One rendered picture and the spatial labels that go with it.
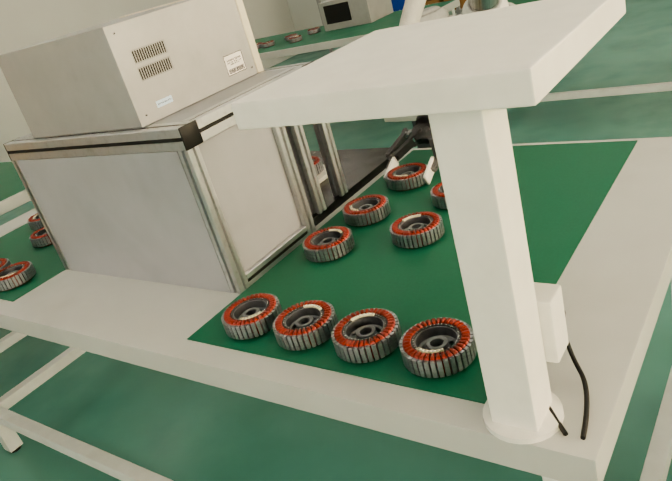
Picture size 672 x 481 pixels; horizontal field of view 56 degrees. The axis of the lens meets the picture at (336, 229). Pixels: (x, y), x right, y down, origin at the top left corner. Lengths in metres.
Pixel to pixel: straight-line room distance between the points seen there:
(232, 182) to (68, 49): 0.43
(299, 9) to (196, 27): 8.66
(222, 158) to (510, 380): 0.76
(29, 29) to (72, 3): 0.61
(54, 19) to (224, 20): 6.17
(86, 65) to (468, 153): 0.94
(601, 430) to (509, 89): 0.44
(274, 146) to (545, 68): 0.90
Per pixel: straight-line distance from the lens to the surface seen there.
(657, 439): 1.63
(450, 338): 1.00
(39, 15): 7.58
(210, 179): 1.27
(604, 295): 1.08
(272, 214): 1.41
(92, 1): 7.95
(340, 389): 0.98
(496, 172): 0.66
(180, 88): 1.42
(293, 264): 1.38
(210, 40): 1.49
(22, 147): 1.73
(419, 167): 1.64
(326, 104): 0.69
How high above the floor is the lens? 1.34
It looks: 23 degrees down
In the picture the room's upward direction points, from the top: 16 degrees counter-clockwise
